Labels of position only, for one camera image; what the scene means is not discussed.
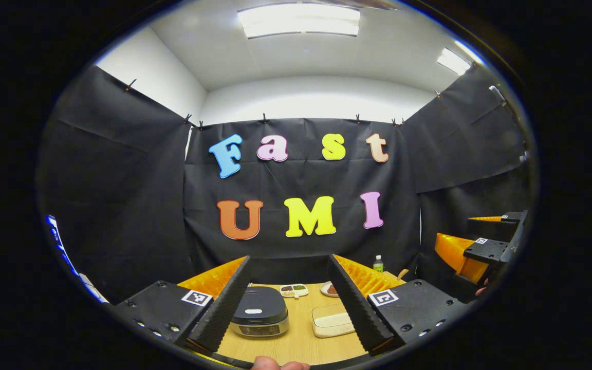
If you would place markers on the black backdrop cloth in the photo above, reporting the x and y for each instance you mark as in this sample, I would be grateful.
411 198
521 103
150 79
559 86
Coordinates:
301 246

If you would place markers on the white rice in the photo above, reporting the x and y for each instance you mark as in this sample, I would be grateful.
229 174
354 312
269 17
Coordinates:
333 321

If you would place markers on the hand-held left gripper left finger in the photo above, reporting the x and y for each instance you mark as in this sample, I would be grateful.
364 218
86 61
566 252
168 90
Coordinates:
224 303

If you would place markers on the white divided bean dish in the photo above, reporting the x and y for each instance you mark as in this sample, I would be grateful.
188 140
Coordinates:
294 291

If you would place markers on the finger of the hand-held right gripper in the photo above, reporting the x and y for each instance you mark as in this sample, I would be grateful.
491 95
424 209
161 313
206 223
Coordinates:
455 252
496 227

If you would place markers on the long ceiling light panel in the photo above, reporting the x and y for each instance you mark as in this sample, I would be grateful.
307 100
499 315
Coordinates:
298 20

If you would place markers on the small ceiling light panel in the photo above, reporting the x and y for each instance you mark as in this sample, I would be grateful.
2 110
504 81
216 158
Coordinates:
454 61

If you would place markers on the clear plastic tray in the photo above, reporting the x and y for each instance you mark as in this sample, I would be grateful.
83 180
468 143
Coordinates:
327 308

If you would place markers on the black silver rice cooker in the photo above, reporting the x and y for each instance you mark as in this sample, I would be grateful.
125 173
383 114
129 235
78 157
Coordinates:
259 308

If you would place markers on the brown meat piece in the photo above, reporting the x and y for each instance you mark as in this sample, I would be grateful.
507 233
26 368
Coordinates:
333 290

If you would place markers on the computer monitor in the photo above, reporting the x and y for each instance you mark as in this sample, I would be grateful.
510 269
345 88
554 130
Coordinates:
62 246

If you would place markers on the white round plate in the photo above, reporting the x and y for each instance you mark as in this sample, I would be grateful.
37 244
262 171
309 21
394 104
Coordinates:
325 289

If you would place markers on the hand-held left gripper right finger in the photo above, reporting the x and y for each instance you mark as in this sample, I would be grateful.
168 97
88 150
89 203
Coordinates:
355 308

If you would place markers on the green label drink bottle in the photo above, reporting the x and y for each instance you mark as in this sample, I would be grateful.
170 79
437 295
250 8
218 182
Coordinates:
378 264

